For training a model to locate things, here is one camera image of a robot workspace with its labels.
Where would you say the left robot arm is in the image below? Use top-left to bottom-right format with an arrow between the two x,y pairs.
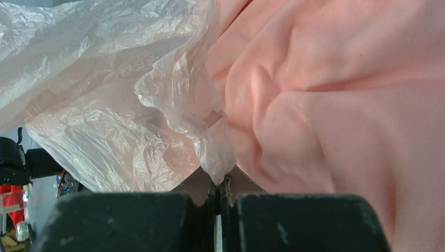
1,127 -> 63,186

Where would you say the salmon pink cloth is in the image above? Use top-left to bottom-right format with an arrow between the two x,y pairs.
207,1 -> 444,251

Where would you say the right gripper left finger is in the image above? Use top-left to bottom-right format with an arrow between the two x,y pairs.
31,169 -> 216,251

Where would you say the translucent pink plastic trash bag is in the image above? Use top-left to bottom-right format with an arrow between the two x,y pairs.
1,1 -> 237,192

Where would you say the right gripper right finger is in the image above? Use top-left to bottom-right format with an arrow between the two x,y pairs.
220,167 -> 390,251

